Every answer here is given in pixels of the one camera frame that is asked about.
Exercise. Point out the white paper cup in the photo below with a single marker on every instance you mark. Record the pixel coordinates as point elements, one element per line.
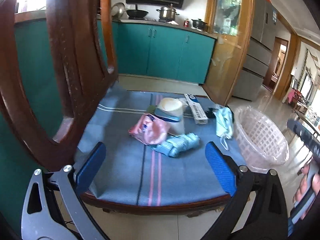
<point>170,110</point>

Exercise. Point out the steel pot lid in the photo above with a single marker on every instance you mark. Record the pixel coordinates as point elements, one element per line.
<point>117,10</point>

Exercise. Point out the teal kitchen cabinets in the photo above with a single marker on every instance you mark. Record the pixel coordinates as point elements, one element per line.
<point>171,51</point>

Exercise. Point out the red bottle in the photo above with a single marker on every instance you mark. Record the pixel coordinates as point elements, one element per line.
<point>186,23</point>

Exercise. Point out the stainless steel stock pot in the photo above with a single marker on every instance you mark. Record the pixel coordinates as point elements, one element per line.
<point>167,14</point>

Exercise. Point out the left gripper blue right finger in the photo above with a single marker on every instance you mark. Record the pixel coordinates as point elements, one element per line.
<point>221,169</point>

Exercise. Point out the grey refrigerator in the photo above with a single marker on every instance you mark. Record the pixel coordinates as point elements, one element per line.
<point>259,51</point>

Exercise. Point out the dark wooden chair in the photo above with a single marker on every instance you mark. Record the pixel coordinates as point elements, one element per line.
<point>84,61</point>

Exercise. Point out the black wok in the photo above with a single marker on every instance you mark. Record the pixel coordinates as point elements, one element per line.
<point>136,14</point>

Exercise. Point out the black casserole pot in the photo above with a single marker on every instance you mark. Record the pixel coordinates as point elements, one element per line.
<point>199,24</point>

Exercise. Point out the right hand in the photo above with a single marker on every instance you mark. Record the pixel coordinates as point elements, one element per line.
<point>306,198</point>

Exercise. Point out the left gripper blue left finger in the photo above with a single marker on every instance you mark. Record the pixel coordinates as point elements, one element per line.
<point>87,167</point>

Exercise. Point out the wooden glass sliding door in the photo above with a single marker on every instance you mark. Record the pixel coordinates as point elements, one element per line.
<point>230,23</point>

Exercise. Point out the white lattice waste basket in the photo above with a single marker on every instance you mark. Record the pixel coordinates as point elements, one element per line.
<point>262,139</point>

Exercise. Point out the small pink snack wrapper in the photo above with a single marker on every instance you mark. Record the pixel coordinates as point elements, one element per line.
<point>150,130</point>

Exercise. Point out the blue cleaning cloth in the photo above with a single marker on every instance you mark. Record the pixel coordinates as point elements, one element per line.
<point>175,144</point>

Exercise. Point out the blue striped seat cloth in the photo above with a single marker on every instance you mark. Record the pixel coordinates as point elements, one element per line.
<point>132,173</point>

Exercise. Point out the white toothpaste box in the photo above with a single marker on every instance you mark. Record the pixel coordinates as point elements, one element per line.
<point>196,109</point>

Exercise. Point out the light blue face mask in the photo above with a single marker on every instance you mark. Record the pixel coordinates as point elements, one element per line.
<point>224,124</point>

